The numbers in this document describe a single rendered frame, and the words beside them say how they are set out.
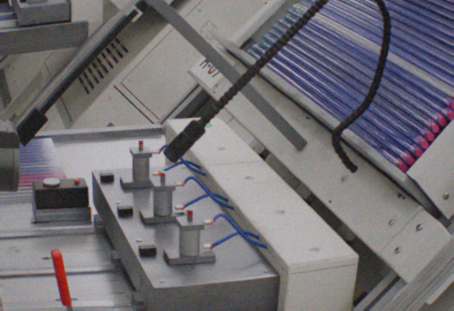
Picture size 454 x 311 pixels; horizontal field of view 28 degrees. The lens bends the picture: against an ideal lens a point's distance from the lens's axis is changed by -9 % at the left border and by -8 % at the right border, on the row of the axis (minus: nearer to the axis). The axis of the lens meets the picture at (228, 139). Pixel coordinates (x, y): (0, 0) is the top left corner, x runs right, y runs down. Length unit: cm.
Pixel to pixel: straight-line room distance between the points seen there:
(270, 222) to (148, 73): 134
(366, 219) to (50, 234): 41
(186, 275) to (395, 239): 22
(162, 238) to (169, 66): 135
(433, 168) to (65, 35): 148
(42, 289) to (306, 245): 30
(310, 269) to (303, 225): 10
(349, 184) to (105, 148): 54
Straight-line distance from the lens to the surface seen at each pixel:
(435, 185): 96
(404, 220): 98
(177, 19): 111
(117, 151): 150
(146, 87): 238
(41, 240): 119
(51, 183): 123
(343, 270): 99
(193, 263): 100
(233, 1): 239
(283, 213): 108
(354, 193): 107
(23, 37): 229
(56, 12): 233
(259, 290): 98
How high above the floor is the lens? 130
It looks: 1 degrees down
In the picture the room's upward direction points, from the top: 44 degrees clockwise
